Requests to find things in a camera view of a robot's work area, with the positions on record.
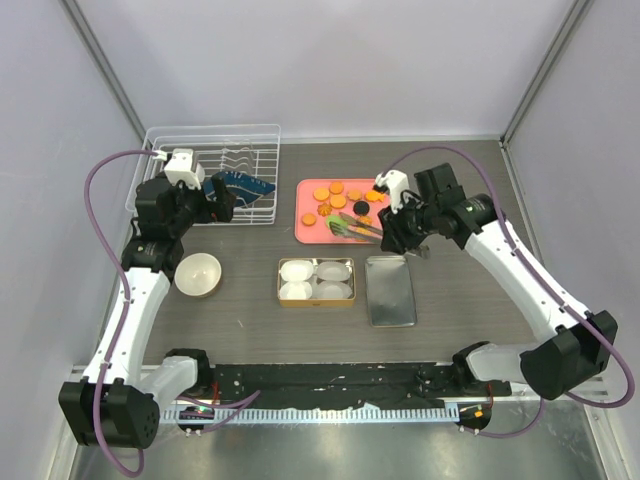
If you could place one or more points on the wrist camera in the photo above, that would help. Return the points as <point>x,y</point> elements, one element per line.
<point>392,183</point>
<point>180,165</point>

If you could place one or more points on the gold cookie tin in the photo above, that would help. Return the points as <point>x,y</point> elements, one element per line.
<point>316,282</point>

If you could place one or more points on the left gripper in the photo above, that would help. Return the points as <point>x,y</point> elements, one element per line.
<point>219,209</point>

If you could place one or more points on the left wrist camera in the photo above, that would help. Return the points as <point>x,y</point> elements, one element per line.
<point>180,165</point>

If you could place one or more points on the orange round cookie left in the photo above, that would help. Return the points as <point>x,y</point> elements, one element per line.
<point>308,219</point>

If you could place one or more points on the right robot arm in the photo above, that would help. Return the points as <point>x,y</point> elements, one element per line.
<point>570,340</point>

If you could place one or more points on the orange cookie upper left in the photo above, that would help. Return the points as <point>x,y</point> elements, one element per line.
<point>321,194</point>

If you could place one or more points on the silver tin lid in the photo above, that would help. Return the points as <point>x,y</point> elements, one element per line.
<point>389,292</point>

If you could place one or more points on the pink tray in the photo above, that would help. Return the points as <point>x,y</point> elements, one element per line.
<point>319,233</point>

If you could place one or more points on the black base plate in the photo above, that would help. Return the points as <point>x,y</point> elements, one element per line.
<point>340,386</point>

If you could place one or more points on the blue patterned plate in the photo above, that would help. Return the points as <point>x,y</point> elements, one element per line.
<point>246,188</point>

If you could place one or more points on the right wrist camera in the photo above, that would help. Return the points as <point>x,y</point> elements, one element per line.
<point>392,183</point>

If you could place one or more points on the white bowl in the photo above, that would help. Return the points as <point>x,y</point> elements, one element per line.
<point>198,275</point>

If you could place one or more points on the black round cookie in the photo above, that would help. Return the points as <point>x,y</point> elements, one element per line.
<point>361,208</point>

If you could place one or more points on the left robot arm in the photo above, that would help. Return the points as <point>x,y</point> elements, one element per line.
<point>113,401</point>

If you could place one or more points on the white wire dish rack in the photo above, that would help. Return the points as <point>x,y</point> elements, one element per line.
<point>253,149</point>

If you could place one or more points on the orange scalloped cookie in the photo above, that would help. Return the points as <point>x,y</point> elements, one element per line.
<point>372,196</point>

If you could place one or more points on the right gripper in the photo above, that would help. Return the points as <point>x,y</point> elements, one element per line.
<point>396,238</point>

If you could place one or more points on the orange round cookie top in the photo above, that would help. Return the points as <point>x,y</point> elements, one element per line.
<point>336,187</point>

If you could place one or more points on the metal tongs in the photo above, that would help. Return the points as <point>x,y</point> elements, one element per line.
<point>350,229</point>

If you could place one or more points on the orange round cookie middle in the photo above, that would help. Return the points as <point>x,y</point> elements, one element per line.
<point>338,201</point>

